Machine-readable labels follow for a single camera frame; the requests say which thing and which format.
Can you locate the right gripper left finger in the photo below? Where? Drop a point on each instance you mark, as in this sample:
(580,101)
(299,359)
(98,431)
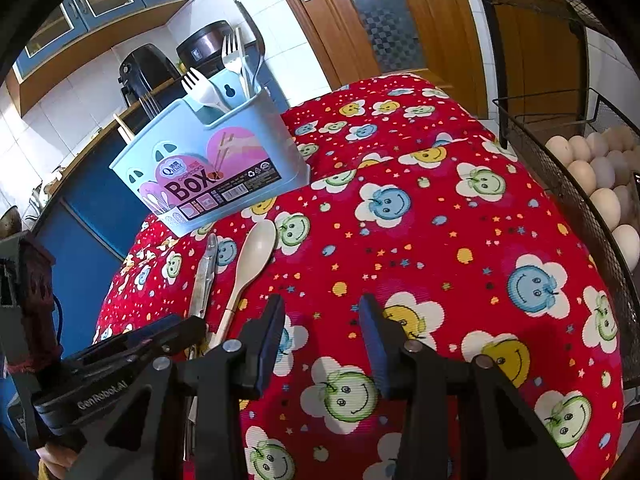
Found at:
(142,438)

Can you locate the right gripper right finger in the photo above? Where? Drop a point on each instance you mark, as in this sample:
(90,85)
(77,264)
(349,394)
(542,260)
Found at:
(462,420)

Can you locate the white plastic spoon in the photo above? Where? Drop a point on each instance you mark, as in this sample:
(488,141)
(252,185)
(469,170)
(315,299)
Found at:
(254,256)

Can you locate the light blue chopsticks box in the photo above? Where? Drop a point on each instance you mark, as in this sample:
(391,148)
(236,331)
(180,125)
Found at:
(189,173)

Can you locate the white plastic fork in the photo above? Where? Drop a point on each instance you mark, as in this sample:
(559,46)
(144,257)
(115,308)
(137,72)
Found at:
(201,90)

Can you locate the person's left hand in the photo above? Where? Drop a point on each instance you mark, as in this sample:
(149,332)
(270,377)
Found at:
(55,461)

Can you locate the blue base cabinets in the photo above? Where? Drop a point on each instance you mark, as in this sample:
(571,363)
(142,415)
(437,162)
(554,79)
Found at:
(116,265)

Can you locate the red smiley flower tablecloth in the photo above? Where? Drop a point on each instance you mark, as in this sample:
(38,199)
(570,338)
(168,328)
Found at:
(415,202)

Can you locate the pile of eggs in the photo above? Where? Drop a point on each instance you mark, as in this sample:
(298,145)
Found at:
(605,165)

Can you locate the black air fryer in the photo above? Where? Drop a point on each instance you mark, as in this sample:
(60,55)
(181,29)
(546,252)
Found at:
(143,70)

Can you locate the dark rice cooker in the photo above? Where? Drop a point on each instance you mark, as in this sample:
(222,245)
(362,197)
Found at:
(202,50)

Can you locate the wooden door with glass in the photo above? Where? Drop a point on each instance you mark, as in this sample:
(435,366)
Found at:
(359,39)

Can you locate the black wire rack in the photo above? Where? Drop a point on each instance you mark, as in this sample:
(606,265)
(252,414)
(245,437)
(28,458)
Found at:
(544,94)

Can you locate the blue wall cabinets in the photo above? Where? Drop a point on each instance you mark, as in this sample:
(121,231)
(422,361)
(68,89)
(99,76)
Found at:
(76,32)

